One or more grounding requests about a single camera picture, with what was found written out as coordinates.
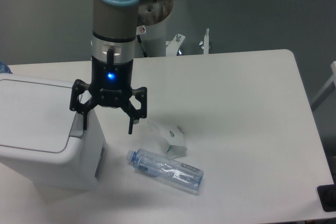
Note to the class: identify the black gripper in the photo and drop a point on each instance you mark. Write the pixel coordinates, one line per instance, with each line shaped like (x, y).
(110, 87)

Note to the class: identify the white push-lid trash can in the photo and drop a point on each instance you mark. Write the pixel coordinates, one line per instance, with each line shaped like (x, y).
(42, 139)

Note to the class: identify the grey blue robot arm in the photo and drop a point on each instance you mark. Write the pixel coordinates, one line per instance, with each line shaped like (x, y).
(113, 43)

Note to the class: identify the crumpled white paper packet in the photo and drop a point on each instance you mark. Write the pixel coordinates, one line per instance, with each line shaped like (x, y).
(171, 138)

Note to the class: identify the crushed clear plastic bottle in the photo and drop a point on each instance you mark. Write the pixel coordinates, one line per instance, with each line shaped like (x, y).
(166, 170)

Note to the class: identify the blue object at left edge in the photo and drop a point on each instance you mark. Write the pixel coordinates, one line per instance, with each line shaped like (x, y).
(4, 68)

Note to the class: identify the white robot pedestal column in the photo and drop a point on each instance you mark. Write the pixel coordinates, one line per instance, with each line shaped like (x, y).
(153, 18)

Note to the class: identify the white pedestal base frame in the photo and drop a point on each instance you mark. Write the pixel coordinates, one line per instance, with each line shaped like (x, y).
(175, 47)

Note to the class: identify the white frame at right edge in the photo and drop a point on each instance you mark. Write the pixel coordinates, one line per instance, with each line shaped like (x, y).
(325, 90)

